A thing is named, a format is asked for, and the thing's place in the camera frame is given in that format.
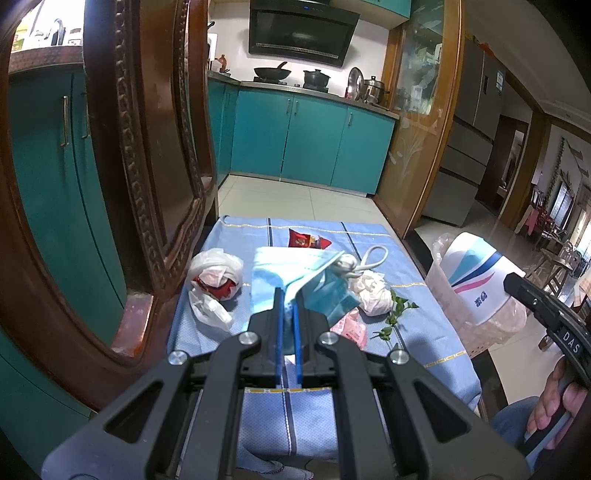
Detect white tissue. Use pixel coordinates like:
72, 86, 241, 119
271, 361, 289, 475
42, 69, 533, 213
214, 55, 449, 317
348, 270, 393, 317

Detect carved wooden chair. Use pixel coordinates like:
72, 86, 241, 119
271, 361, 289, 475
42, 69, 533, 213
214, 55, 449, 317
0, 0, 220, 411

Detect green hanging vine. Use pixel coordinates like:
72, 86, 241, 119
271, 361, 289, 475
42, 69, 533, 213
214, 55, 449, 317
547, 136, 570, 199

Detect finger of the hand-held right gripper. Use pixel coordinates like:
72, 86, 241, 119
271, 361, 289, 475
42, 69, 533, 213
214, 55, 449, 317
503, 272, 563, 334

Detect red snack wrapper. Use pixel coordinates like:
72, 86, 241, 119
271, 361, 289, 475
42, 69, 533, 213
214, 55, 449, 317
288, 227, 332, 250

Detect teal wall cabinet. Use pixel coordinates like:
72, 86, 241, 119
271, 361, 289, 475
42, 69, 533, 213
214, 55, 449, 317
332, 0, 411, 19

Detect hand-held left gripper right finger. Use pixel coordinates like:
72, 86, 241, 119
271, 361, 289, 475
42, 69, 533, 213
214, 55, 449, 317
293, 295, 532, 480

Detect white plastic bag red inside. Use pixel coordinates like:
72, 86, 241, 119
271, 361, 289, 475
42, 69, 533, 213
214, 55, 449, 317
188, 248, 245, 301

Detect black range hood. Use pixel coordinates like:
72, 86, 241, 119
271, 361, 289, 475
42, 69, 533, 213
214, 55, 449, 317
248, 0, 361, 69

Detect blue checked tablecloth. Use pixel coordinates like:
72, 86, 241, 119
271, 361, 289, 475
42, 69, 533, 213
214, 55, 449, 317
166, 215, 483, 476

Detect pink plastic bag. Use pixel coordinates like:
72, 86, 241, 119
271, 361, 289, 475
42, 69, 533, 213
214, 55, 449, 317
330, 308, 368, 349

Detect dark wooden door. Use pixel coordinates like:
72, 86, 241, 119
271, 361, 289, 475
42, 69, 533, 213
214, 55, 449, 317
475, 115, 529, 217

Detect white cord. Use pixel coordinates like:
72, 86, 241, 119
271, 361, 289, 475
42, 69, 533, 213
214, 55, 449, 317
333, 246, 389, 280

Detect person's denim trouser leg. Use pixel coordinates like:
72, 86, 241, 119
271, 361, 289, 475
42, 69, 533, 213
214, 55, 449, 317
489, 396, 555, 462

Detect steel stockpot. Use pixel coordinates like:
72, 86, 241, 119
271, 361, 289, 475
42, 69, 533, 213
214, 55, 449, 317
362, 76, 391, 106

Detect blue face mask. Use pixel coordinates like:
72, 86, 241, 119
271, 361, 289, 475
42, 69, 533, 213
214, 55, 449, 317
252, 246, 362, 356

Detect black lidded pot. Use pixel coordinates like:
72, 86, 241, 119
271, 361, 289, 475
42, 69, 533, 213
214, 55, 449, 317
302, 69, 331, 90

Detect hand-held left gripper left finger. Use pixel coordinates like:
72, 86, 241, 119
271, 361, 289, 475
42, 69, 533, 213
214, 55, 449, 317
41, 288, 283, 480

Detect wood framed glass door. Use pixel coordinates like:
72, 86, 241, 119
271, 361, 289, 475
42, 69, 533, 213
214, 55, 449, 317
374, 0, 465, 241

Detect black wok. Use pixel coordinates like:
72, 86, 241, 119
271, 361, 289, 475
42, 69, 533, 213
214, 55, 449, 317
253, 61, 293, 83

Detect steel pot lid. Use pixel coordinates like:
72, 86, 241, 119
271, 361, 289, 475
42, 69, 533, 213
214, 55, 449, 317
346, 67, 365, 101

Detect wooden folding chair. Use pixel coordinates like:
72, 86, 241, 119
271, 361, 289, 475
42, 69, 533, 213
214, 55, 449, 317
526, 251, 578, 301

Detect person's right hand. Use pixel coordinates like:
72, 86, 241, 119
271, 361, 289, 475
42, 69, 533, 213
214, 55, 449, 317
526, 357, 591, 449

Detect green leafy sprig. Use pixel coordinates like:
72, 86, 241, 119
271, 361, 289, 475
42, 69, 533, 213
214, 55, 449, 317
369, 295, 420, 344

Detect grey refrigerator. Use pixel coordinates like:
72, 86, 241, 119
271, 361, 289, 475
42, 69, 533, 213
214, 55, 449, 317
422, 39, 506, 227

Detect pink cloth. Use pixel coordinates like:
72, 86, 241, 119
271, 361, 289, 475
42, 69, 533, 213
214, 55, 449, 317
519, 208, 546, 234

